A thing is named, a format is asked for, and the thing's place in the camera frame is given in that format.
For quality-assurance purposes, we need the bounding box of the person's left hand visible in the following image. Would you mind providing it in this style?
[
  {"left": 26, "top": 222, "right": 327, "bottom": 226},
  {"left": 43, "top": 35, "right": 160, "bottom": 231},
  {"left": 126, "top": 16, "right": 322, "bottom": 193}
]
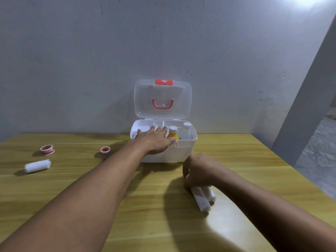
[{"left": 130, "top": 125, "right": 176, "bottom": 156}]

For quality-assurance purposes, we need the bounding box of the person's right hand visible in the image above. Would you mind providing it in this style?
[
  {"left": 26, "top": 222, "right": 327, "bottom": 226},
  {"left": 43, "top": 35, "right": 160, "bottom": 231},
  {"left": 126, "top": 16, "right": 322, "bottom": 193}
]
[{"left": 182, "top": 153, "right": 223, "bottom": 191}]

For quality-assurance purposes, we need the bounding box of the white gauze bandage roll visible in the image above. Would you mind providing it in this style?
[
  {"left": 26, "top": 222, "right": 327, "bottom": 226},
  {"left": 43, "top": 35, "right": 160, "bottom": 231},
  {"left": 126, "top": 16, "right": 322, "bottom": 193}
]
[
  {"left": 201, "top": 185, "right": 217, "bottom": 207},
  {"left": 190, "top": 186, "right": 212, "bottom": 215},
  {"left": 24, "top": 159, "right": 52, "bottom": 174}
]

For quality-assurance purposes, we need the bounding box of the person's left forearm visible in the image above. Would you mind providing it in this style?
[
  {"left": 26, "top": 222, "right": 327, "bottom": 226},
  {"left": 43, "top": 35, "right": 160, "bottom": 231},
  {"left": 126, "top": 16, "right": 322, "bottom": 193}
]
[{"left": 0, "top": 140, "right": 148, "bottom": 252}]

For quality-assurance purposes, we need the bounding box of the person's right forearm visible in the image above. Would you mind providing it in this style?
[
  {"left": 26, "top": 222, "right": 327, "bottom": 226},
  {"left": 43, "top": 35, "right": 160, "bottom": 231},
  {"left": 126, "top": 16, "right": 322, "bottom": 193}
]
[{"left": 210, "top": 165, "right": 336, "bottom": 252}]

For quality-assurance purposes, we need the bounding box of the yellow bottle with white cap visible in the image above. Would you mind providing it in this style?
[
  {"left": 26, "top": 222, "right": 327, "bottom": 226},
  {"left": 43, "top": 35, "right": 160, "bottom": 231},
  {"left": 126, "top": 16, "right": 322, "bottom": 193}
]
[{"left": 167, "top": 125, "right": 179, "bottom": 142}]

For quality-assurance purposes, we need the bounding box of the white plastic bottle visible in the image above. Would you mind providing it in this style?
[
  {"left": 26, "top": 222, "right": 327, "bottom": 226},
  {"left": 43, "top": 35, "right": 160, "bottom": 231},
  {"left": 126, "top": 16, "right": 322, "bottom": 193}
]
[{"left": 181, "top": 122, "right": 192, "bottom": 139}]

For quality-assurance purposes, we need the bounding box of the white first aid box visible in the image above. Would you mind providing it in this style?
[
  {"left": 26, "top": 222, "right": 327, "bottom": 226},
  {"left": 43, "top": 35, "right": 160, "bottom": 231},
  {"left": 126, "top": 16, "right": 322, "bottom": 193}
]
[{"left": 130, "top": 79, "right": 198, "bottom": 163}]

